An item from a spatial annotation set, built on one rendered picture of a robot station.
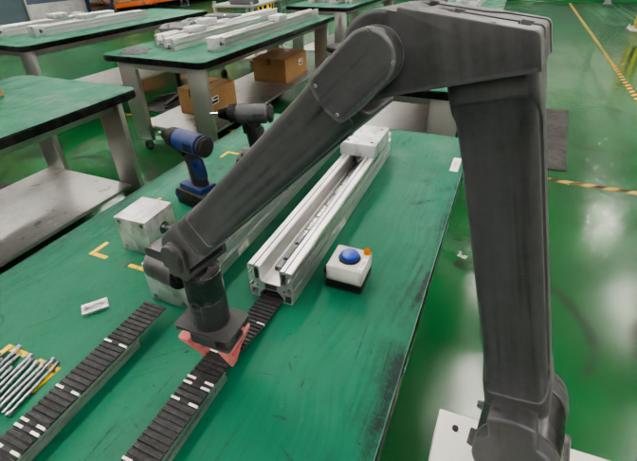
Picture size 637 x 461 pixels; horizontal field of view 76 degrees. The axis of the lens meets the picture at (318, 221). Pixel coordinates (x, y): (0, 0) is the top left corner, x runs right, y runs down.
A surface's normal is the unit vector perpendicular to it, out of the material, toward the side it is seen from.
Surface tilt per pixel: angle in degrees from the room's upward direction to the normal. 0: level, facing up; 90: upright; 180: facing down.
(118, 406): 0
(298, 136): 87
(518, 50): 89
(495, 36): 89
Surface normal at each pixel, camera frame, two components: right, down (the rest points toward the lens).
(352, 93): -0.51, 0.47
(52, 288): -0.01, -0.83
